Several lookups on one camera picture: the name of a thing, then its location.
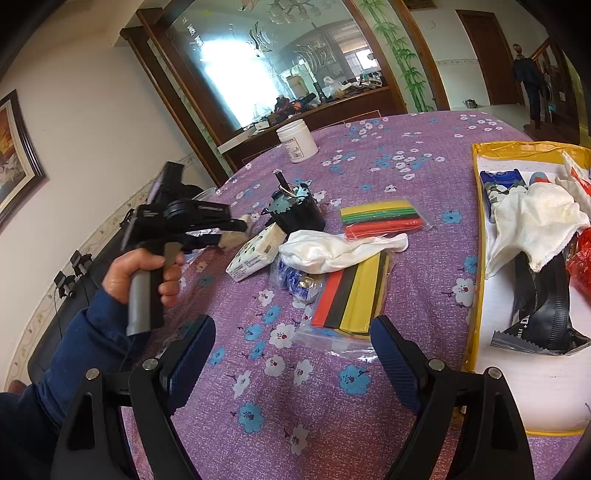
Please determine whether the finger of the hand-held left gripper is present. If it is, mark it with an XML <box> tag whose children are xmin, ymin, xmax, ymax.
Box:
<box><xmin>185</xmin><ymin>232</ymin><xmax>223</xmax><ymax>253</ymax></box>
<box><xmin>190</xmin><ymin>202</ymin><xmax>249</xmax><ymax>232</ymax></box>

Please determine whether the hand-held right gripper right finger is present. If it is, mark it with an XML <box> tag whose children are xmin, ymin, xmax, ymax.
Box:
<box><xmin>369</xmin><ymin>315</ymin><xmax>536</xmax><ymax>480</ymax></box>

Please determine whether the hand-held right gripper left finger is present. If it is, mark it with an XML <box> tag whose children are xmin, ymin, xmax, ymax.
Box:
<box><xmin>50</xmin><ymin>315</ymin><xmax>217</xmax><ymax>480</ymax></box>

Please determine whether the floral tissue pack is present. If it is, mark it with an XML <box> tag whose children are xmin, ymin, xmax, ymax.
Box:
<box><xmin>225</xmin><ymin>222</ymin><xmax>288</xmax><ymax>283</ymax></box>

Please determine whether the large bag of coloured tubes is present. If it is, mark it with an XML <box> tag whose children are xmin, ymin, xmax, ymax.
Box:
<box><xmin>292</xmin><ymin>249</ymin><xmax>398</xmax><ymax>356</ymax></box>

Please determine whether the blue and white plastic bag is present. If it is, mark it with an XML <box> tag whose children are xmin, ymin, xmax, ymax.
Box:
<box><xmin>270</xmin><ymin>256</ymin><xmax>331</xmax><ymax>308</ymax></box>

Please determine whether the pack of coloured sheets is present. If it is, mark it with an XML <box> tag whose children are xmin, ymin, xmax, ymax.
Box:
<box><xmin>339</xmin><ymin>198</ymin><xmax>432</xmax><ymax>241</ymax></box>

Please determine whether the black foil bag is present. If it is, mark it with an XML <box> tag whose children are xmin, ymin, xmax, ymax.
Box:
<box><xmin>489</xmin><ymin>231</ymin><xmax>591</xmax><ymax>357</ymax></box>

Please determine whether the white cloth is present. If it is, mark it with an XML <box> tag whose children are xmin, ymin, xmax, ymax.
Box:
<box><xmin>485</xmin><ymin>182</ymin><xmax>591</xmax><ymax>278</ymax></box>

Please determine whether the red plastic bag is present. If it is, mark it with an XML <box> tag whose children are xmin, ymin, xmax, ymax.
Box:
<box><xmin>567</xmin><ymin>228</ymin><xmax>591</xmax><ymax>291</ymax></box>

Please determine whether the yellow cardboard box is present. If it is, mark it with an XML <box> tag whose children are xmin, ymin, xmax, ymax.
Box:
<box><xmin>462</xmin><ymin>141</ymin><xmax>591</xmax><ymax>437</ymax></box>

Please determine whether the person's left forearm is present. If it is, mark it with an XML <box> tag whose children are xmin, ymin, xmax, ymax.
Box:
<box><xmin>0</xmin><ymin>287</ymin><xmax>153</xmax><ymax>480</ymax></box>

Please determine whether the person's left hand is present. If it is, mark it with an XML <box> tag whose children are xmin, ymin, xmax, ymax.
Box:
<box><xmin>102</xmin><ymin>247</ymin><xmax>185</xmax><ymax>309</ymax></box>

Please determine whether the black cylindrical motor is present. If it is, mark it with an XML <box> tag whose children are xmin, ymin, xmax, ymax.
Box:
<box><xmin>261</xmin><ymin>172</ymin><xmax>326</xmax><ymax>234</ymax></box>

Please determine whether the white plastic jar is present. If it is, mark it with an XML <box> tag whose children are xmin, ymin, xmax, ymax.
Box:
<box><xmin>276</xmin><ymin>119</ymin><xmax>319</xmax><ymax>164</ymax></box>

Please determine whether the wooden sideboard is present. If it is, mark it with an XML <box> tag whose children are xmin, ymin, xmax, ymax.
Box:
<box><xmin>217</xmin><ymin>85</ymin><xmax>407</xmax><ymax>174</ymax></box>

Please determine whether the purple floral tablecloth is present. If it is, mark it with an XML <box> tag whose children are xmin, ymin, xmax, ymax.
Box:
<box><xmin>124</xmin><ymin>111</ymin><xmax>591</xmax><ymax>480</ymax></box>

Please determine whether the bamboo painted panel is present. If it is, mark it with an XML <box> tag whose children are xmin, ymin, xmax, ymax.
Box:
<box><xmin>358</xmin><ymin>0</ymin><xmax>437</xmax><ymax>114</ymax></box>

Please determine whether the red and white tissue pack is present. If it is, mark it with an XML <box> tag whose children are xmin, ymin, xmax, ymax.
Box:
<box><xmin>564</xmin><ymin>152</ymin><xmax>591</xmax><ymax>195</ymax></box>

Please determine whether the brown wooden door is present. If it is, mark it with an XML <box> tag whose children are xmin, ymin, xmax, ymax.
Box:
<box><xmin>455</xmin><ymin>9</ymin><xmax>525</xmax><ymax>106</ymax></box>

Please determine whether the large etched wall mirror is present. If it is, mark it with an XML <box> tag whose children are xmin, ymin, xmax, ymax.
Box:
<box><xmin>164</xmin><ymin>0</ymin><xmax>386</xmax><ymax>132</ymax></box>

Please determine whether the framed wall picture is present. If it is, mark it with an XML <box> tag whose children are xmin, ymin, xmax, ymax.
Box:
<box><xmin>0</xmin><ymin>90</ymin><xmax>49</xmax><ymax>232</ymax></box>

